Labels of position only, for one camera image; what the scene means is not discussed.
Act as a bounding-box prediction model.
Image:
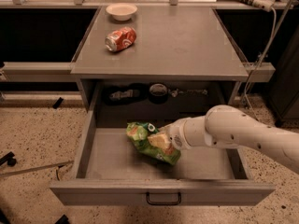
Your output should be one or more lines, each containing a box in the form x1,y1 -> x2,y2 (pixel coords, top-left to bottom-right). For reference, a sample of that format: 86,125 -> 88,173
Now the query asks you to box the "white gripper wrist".
148,117 -> 206,150

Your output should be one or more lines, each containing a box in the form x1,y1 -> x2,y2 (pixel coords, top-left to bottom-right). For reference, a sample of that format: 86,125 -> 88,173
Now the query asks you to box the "open grey top drawer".
49,109 -> 277,207

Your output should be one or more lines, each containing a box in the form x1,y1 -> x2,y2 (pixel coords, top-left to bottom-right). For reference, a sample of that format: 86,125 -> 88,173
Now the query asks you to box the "green rice chip bag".
126,122 -> 181,165

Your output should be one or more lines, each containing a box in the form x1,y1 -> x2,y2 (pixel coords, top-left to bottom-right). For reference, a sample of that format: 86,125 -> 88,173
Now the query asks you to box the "grey metal cabinet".
72,6 -> 248,128

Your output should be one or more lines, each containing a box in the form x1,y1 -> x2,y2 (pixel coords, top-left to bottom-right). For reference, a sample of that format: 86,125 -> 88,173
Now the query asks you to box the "metal rod on floor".
0,161 -> 74,178

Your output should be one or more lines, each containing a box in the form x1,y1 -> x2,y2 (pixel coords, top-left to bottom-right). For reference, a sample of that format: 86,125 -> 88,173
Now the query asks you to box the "black caster foot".
0,152 -> 17,166

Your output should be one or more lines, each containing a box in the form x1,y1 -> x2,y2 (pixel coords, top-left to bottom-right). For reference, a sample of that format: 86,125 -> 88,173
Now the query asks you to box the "crushed orange soda can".
105,26 -> 136,52

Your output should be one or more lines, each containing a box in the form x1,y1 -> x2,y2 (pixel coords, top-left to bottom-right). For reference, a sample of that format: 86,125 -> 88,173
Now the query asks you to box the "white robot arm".
148,105 -> 299,174

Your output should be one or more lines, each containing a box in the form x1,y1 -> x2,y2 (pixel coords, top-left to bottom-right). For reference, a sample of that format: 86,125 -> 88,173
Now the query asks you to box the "white cable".
239,0 -> 299,119

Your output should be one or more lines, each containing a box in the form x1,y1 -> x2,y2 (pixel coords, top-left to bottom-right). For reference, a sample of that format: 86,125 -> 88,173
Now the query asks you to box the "white ceramic bowl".
106,3 -> 137,21

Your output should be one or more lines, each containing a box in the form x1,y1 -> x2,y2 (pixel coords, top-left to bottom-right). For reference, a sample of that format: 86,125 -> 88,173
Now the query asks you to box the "black tape roll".
149,83 -> 168,104

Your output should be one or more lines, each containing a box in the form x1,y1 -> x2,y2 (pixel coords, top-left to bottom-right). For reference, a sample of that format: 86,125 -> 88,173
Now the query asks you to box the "black drawer handle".
146,192 -> 181,206

